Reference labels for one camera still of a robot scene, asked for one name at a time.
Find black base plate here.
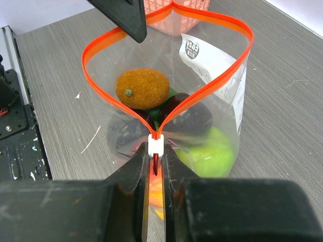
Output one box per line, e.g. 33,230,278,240
1,65,52,182

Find pink plastic basket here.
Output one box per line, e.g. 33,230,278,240
144,0,210,36

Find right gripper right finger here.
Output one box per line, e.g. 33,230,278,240
163,145,322,241

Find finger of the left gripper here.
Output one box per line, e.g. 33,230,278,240
88,0,147,43

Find dark brown toy fruit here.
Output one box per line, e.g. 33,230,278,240
106,110,150,154

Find dark green toy avocado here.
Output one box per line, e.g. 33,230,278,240
144,88,178,129

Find light green toy apple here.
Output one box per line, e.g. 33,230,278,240
175,127,236,177

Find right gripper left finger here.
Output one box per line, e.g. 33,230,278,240
1,142,149,241

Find red yellow toy mango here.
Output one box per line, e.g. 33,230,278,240
149,162,164,208

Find clear zip top bag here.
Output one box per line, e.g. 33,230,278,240
81,1,254,222

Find yellow toy pear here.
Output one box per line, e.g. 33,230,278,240
154,209,164,220

